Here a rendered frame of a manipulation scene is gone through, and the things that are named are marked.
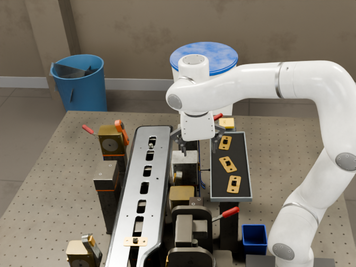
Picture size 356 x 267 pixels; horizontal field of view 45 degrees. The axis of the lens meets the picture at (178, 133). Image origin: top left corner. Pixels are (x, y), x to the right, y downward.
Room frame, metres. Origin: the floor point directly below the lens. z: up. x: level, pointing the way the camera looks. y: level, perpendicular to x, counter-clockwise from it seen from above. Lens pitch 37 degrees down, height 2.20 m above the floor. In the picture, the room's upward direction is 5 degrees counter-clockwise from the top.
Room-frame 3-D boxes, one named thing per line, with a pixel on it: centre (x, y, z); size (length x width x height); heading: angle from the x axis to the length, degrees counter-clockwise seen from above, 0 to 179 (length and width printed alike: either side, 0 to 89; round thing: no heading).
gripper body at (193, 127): (1.07, -0.06, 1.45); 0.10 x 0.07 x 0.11; 92
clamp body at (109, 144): (1.61, 0.32, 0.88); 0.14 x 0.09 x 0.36; 84
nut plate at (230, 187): (1.09, -0.18, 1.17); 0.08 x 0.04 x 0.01; 163
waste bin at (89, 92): (3.32, 0.83, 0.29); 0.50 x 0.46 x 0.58; 76
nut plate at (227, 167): (1.19, -0.17, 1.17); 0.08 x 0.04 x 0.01; 15
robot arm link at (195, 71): (1.06, -0.06, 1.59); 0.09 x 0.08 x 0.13; 147
